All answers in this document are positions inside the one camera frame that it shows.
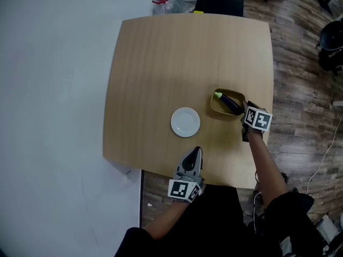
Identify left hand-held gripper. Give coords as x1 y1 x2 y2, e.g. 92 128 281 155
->
167 146 207 204

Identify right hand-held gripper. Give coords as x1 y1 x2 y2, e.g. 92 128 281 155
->
236 100 273 142

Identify purple eggplant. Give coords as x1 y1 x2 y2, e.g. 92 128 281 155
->
213 90 243 116

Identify person's left forearm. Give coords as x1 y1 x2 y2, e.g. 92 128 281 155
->
143 196 199 241

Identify person's right forearm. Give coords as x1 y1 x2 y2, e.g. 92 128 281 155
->
247 130 289 211

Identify tan rectangular bowl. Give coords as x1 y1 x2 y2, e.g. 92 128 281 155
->
210 88 246 116

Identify person's black clothing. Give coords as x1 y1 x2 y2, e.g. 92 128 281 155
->
114 183 325 257

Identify white round plate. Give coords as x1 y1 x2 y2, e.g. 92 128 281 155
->
170 107 201 138

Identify wooden table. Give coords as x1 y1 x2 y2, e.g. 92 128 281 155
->
102 12 274 190

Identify black office chair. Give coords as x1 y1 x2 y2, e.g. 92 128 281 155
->
317 20 343 77

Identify clear water jug red cap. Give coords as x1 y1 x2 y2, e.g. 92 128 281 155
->
151 0 178 16

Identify white thin cable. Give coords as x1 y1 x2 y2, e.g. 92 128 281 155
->
251 191 263 234

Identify white floor cable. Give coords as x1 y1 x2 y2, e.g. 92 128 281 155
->
306 116 343 195

